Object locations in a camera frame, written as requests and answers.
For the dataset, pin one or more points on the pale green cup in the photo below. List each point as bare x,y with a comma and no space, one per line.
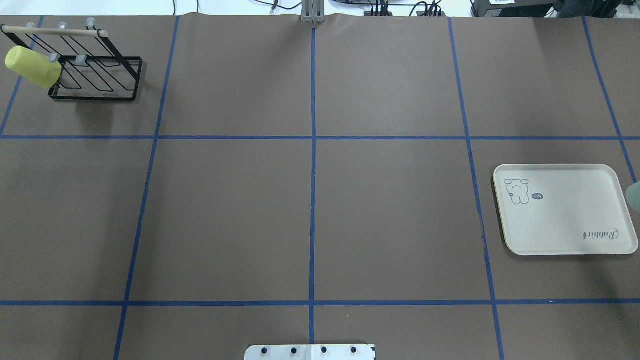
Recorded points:
632,195

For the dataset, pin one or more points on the black wire cup rack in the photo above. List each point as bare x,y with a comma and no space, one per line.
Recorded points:
93,69

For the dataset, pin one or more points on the black box with label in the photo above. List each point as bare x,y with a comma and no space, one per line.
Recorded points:
511,8

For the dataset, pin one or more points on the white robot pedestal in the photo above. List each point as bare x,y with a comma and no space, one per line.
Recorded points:
355,351

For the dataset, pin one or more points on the aluminium frame post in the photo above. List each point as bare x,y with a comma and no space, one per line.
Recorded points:
313,11

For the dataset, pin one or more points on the cream rabbit tray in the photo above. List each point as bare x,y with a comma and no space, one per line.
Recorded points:
563,210

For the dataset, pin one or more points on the yellow cup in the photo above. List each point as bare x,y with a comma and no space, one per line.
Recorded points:
33,66

